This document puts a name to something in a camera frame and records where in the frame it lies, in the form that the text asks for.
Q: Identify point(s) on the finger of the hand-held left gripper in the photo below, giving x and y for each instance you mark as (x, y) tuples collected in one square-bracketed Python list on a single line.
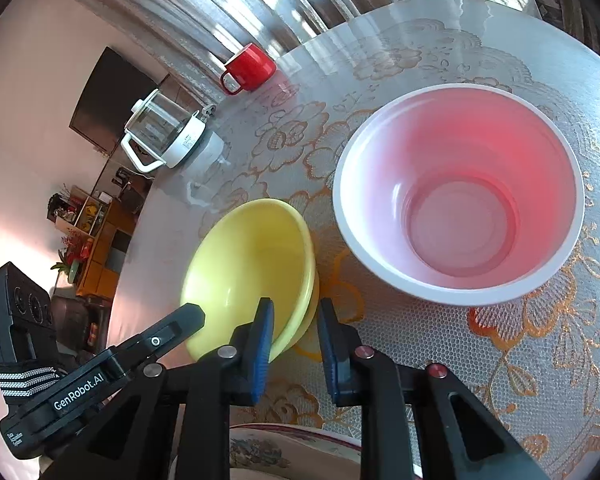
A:
[(170, 330)]

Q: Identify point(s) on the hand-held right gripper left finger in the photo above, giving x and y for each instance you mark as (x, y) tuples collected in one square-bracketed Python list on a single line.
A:
[(260, 355)]

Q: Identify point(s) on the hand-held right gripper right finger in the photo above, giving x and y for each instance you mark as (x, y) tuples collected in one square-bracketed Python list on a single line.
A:
[(332, 360)]

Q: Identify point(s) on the oval plate with maroon rim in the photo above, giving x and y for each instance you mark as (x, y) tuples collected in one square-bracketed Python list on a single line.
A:
[(300, 431)]

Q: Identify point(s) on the yellow plastic bowl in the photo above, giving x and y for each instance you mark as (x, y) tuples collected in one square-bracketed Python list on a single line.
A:
[(245, 270)]

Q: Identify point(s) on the red plastic bowl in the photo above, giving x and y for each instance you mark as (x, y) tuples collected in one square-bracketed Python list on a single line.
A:
[(455, 200)]

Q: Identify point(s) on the dark leather armchair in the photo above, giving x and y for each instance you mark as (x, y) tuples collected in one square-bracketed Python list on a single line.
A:
[(72, 315)]

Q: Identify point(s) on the green potted plant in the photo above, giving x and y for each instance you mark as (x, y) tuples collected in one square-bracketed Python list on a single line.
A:
[(65, 270)]

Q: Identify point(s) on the red flower bouquet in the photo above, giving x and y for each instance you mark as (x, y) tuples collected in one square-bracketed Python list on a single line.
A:
[(75, 247)]

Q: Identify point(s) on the orange wooden desk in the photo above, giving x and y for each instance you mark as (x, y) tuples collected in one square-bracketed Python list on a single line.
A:
[(100, 255)]

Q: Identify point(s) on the small wooden shelf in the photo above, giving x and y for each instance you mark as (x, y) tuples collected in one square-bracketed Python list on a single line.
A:
[(87, 212)]

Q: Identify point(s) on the white glass electric kettle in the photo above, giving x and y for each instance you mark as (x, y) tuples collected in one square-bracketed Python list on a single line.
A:
[(165, 130)]

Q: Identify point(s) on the black flat television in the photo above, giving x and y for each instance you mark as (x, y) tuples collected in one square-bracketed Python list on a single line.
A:
[(112, 100)]

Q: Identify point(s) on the red mug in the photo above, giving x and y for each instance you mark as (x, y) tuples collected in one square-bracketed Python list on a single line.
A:
[(247, 67)]

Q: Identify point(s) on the grey sheer curtain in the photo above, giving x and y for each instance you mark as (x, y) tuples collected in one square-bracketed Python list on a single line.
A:
[(230, 5), (565, 10)]

